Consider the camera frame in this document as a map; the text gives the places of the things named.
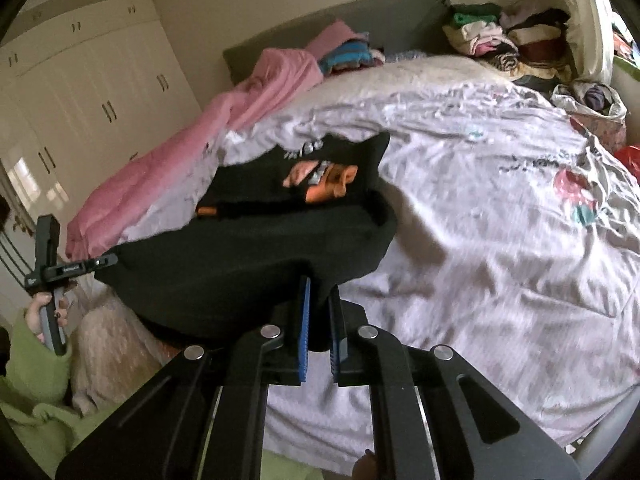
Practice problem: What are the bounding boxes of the person's left hand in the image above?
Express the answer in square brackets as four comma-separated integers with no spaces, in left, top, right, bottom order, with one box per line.
[24,289,70,344]

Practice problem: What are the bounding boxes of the white patterned bed sheet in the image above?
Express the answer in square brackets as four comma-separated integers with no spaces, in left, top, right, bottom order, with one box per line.
[122,56,639,472]

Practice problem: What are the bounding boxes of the cream wardrobe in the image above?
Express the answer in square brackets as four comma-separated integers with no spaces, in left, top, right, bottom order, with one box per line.
[1,0,201,224]

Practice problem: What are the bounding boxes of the cream curtain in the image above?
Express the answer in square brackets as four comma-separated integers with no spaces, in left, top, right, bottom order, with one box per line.
[564,0,614,84]

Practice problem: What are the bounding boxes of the red item at bedside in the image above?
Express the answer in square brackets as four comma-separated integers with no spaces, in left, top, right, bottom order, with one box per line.
[614,145,640,182]

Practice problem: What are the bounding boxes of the pile of folded clothes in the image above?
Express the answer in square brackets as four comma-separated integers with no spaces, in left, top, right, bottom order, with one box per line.
[442,3,574,94]

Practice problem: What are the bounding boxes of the green fleece sleeve forearm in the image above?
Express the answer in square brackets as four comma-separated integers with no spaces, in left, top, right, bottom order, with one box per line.
[1,312,119,478]

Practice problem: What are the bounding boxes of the pink blanket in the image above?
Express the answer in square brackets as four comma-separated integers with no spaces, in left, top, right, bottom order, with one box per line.
[65,48,323,260]

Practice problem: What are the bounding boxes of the black orange IKISS sweater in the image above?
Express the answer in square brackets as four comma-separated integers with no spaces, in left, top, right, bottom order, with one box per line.
[96,131,397,348]

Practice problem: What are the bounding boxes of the striped blue folded clothes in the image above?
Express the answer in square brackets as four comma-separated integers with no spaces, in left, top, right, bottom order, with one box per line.
[319,40,385,77]

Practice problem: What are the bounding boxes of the bag with purple clothes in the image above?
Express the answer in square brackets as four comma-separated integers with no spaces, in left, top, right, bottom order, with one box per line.
[550,80,627,153]

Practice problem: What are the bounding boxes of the grey headboard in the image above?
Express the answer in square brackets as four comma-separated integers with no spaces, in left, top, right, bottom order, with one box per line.
[222,0,454,84]

